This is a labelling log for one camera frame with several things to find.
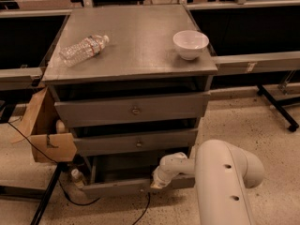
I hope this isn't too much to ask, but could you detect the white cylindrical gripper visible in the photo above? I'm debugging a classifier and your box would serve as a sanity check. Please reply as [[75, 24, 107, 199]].
[[150, 167, 175, 189]]

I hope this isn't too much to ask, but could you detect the small white-capped bottle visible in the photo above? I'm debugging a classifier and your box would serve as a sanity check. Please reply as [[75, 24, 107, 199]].
[[71, 169, 85, 189]]

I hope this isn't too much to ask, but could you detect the grey drawer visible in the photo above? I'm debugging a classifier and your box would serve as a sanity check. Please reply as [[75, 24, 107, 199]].
[[82, 155, 196, 200], [74, 128, 198, 157], [54, 92, 210, 128]]

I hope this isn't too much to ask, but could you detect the white ceramic bowl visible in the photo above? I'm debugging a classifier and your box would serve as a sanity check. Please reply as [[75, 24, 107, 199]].
[[172, 30, 209, 60]]

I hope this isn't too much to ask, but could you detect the grey bench rail left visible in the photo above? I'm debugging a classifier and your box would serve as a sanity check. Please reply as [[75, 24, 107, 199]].
[[0, 67, 44, 91]]

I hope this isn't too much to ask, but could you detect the grey middle drawer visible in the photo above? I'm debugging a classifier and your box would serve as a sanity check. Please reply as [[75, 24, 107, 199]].
[[74, 128, 198, 157]]

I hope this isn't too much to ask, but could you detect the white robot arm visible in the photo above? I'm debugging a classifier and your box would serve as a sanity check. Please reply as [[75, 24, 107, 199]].
[[151, 140, 264, 225]]

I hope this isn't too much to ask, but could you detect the grey bench rail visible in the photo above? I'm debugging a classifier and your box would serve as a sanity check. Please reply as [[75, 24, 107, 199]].
[[0, 67, 44, 91], [213, 51, 300, 76]]

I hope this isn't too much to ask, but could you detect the grey bench rail right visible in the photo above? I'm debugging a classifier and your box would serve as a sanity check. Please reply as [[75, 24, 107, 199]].
[[213, 51, 300, 76]]

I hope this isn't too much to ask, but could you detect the brown cardboard box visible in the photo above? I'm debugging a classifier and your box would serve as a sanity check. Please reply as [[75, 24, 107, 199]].
[[10, 88, 77, 163]]

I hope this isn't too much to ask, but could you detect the black floor cable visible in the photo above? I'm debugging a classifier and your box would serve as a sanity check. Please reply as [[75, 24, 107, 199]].
[[7, 120, 152, 225]]

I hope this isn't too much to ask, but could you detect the grey bottom drawer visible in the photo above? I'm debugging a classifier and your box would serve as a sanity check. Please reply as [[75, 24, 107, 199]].
[[82, 155, 196, 200]]

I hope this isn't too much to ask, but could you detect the grey top drawer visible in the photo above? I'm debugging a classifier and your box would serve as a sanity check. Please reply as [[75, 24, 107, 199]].
[[54, 92, 210, 128]]

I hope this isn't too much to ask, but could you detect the clear plastic water bottle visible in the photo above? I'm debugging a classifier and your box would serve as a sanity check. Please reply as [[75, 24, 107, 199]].
[[59, 35, 110, 67]]

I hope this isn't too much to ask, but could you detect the grey drawer cabinet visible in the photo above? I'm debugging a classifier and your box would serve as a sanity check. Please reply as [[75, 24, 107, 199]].
[[41, 4, 218, 177]]

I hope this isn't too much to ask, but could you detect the black stand leg left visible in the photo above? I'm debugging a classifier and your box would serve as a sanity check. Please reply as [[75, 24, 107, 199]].
[[30, 163, 63, 225]]

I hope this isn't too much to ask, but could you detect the black wheeled stand leg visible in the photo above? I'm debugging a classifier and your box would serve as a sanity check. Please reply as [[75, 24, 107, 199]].
[[257, 84, 300, 132]]

